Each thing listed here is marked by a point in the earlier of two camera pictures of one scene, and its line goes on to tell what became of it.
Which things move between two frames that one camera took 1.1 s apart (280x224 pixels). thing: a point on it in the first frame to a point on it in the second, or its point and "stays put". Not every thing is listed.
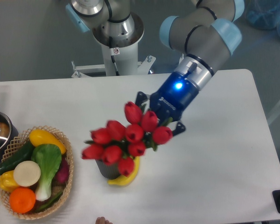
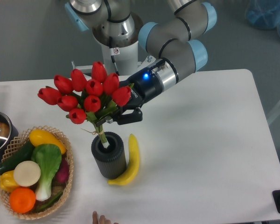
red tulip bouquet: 118,144 to 93,96
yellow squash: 40,136 stays put
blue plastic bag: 268,14 stays put
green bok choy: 49,157 stays put
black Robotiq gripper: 175,94 to 144,86
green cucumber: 24,154 stays put
